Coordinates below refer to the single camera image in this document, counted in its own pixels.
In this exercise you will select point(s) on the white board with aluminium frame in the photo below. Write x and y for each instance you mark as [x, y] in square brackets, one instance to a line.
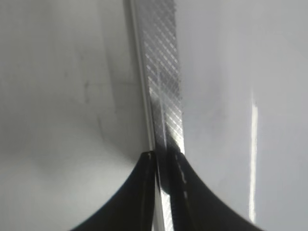
[86, 86]

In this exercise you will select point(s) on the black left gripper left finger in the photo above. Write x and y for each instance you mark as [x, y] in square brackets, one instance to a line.
[131, 208]

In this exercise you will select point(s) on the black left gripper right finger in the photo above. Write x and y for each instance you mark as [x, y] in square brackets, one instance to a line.
[194, 207]

